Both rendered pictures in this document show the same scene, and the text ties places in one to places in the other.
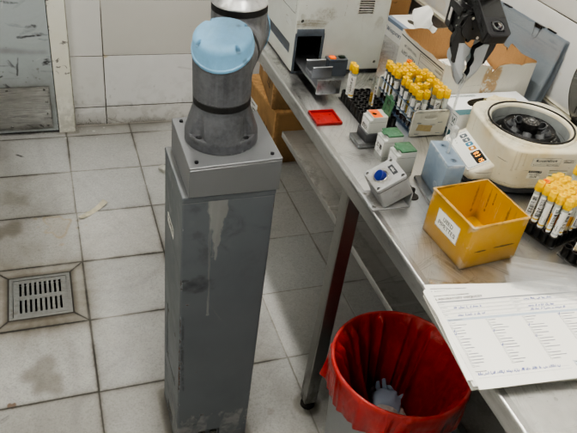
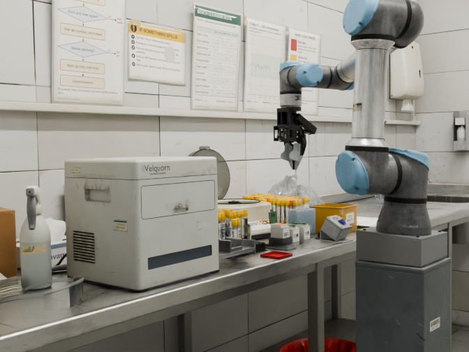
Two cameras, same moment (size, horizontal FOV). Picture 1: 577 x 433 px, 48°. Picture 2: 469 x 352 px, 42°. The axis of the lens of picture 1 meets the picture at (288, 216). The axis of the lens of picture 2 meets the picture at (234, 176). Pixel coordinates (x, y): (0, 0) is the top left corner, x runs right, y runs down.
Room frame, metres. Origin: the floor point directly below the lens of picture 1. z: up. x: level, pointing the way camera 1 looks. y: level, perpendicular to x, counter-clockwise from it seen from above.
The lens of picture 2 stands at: (2.37, 1.46, 1.21)
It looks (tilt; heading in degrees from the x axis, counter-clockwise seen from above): 3 degrees down; 243
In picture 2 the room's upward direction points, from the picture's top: 1 degrees counter-clockwise
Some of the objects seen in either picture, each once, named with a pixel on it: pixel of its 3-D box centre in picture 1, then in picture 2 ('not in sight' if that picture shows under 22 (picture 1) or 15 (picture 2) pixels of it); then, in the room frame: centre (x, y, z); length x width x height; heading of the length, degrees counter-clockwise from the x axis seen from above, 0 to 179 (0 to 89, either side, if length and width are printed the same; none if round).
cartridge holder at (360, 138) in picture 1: (371, 135); (280, 242); (1.38, -0.17, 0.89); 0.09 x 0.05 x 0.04; 114
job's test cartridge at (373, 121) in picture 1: (373, 125); (280, 233); (1.38, -0.17, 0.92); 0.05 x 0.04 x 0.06; 114
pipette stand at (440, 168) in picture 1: (441, 172); (301, 223); (1.20, -0.31, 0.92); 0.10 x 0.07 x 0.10; 16
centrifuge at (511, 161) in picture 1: (516, 143); (236, 217); (1.36, -0.50, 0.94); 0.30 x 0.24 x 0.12; 105
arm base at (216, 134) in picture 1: (221, 114); (404, 214); (1.17, 0.17, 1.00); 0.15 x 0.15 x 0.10
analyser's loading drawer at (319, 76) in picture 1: (315, 68); (222, 248); (1.65, -0.01, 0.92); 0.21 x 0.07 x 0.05; 24
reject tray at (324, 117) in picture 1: (324, 117); (276, 255); (1.46, -0.05, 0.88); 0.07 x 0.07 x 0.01; 24
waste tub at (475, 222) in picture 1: (474, 222); (333, 218); (1.03, -0.36, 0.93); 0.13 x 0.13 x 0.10; 28
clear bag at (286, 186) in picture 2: not in sight; (283, 195); (0.93, -0.86, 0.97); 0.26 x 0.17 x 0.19; 37
